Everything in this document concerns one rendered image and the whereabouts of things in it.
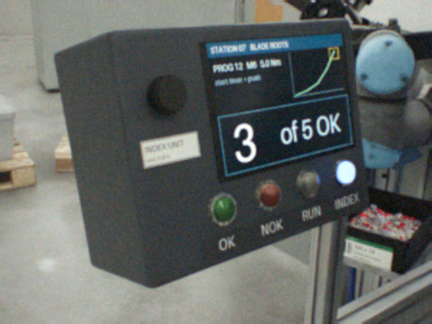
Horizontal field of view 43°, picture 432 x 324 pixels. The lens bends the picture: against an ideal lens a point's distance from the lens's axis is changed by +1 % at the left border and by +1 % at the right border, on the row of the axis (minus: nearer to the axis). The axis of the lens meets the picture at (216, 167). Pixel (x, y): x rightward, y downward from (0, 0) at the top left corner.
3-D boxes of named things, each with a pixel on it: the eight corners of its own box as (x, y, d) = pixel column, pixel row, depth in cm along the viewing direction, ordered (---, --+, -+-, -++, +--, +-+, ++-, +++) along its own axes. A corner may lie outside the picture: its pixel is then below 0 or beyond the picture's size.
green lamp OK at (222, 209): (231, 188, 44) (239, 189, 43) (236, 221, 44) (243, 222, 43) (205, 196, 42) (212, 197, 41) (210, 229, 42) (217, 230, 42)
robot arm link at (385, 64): (352, 98, 76) (358, 37, 74) (354, 85, 86) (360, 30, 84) (411, 102, 75) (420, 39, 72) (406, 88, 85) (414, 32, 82)
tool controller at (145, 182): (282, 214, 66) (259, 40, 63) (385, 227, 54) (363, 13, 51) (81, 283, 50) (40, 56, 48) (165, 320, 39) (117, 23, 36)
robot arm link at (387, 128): (426, 164, 84) (438, 94, 80) (369, 174, 79) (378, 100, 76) (390, 150, 91) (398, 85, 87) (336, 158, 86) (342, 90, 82)
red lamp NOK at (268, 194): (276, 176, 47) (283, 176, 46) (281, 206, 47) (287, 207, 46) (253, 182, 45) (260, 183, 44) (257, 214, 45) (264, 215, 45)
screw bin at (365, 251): (358, 214, 118) (361, 183, 116) (438, 235, 109) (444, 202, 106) (312, 252, 101) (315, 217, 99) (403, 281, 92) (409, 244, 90)
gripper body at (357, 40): (352, 25, 99) (350, 31, 88) (402, 22, 97) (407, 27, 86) (352, 67, 102) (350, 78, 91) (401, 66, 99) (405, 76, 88)
